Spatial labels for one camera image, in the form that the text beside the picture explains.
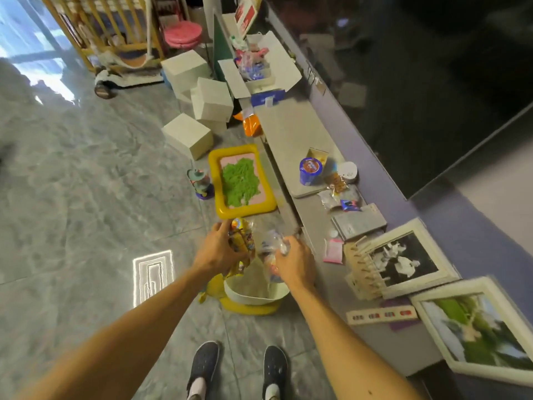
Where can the green play sand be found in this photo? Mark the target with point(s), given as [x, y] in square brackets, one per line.
[239, 183]

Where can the white cube box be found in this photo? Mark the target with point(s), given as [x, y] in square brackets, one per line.
[187, 135]
[185, 70]
[212, 99]

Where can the open white flap carton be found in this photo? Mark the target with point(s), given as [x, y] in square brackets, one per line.
[283, 66]

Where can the blue round tub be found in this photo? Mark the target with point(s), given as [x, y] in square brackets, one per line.
[310, 172]

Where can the blue red candy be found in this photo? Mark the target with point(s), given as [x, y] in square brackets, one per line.
[350, 205]

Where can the black left slip-on shoe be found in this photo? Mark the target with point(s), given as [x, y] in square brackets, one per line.
[204, 362]

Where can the black flat television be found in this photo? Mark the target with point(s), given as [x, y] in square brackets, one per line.
[416, 79]

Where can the silver wall power outlet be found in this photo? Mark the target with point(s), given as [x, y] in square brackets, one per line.
[316, 81]

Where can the blue flat pack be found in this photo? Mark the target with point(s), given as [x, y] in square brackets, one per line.
[268, 97]

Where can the white frame monochrome photo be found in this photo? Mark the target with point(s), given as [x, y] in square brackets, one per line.
[402, 262]

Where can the person's left leg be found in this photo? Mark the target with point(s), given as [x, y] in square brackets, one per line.
[196, 389]

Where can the wooden baby crib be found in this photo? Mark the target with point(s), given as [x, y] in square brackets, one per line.
[125, 46]

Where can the grey notebook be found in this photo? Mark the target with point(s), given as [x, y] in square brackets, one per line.
[358, 222]

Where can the cream plastic bucket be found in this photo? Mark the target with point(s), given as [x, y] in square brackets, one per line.
[254, 287]

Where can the orange packet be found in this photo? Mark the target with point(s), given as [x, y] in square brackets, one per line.
[252, 125]

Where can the yellow toy packet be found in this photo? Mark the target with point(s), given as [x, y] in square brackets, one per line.
[241, 237]

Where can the purple sheet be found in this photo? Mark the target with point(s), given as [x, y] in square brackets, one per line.
[402, 326]

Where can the pink small sachet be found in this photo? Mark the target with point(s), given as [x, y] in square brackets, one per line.
[333, 252]

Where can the black slip-on shoe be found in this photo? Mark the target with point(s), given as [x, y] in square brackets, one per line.
[204, 362]
[275, 366]

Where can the red white picture stand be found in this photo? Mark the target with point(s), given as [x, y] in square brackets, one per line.
[245, 14]

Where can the black right slip-on shoe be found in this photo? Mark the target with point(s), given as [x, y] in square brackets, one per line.
[275, 366]

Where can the pink blue toy bundle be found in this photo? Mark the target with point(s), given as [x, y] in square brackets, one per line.
[252, 64]

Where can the gold clear snack wrapper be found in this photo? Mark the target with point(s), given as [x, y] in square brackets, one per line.
[335, 183]

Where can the white kick scooter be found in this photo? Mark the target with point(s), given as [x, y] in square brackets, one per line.
[133, 79]

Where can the person's leg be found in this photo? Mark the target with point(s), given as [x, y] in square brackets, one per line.
[196, 389]
[272, 392]

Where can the white round gadget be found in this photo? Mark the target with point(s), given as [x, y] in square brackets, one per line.
[347, 171]

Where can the wooden counting strip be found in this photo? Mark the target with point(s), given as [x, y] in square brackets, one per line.
[381, 315]

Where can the person's right leg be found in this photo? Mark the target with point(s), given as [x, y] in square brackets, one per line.
[272, 392]

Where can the person's right hand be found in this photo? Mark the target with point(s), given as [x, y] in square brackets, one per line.
[297, 266]

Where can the white frame green photo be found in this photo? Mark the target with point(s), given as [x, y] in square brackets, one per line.
[474, 329]

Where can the yellow card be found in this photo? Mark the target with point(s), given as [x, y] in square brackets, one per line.
[320, 154]

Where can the person's right forearm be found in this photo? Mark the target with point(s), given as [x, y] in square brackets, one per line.
[350, 354]

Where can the clear plastic wrapper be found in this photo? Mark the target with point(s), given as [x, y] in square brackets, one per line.
[329, 199]

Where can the yellow plastic toy seat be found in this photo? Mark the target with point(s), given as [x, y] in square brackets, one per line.
[245, 309]

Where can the pink round stool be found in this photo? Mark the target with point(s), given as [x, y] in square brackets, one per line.
[183, 33]

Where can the colourful toy figure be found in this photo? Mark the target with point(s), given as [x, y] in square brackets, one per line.
[200, 183]

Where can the person's left hand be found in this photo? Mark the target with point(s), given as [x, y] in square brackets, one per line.
[216, 252]

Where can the person's left forearm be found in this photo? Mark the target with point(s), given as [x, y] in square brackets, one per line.
[125, 341]

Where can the yellow sand tray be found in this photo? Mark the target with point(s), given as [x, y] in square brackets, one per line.
[216, 183]

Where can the wooden peg rack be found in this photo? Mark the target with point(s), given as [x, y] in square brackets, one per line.
[364, 272]

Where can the grey television cabinet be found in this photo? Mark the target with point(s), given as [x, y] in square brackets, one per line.
[300, 133]

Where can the clear bag of trinkets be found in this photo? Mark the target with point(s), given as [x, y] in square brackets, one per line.
[272, 245]

